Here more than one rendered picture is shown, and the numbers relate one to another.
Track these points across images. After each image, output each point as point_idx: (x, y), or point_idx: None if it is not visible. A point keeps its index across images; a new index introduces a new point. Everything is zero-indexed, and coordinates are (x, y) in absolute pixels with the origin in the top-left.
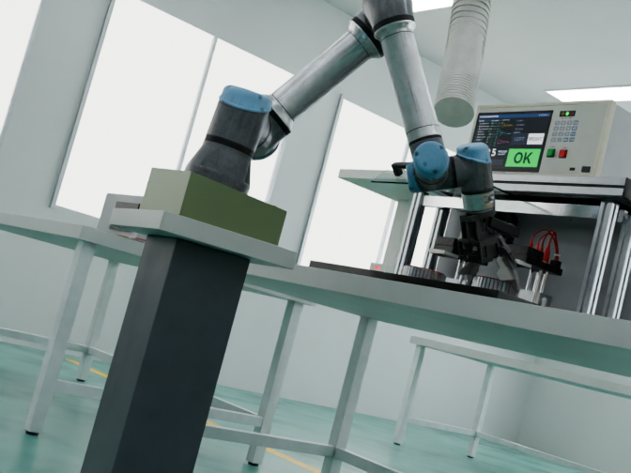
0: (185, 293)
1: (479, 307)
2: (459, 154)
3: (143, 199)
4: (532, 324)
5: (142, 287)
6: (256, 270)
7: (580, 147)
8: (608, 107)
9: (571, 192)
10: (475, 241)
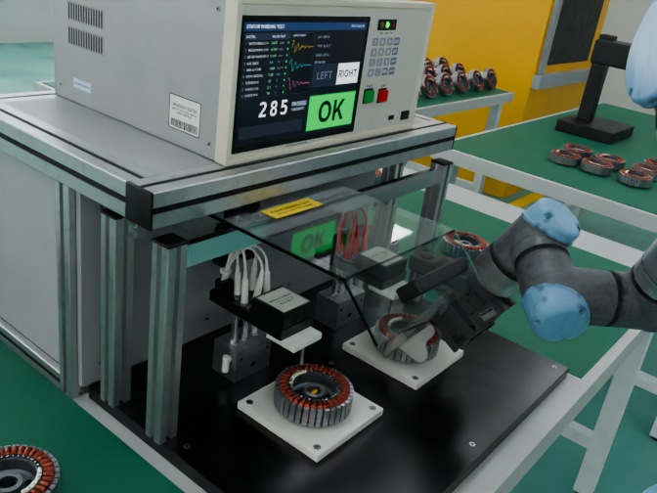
0: None
1: (583, 401)
2: (571, 242)
3: None
4: (607, 378)
5: None
6: None
7: (400, 82)
8: (432, 17)
9: (410, 159)
10: (492, 323)
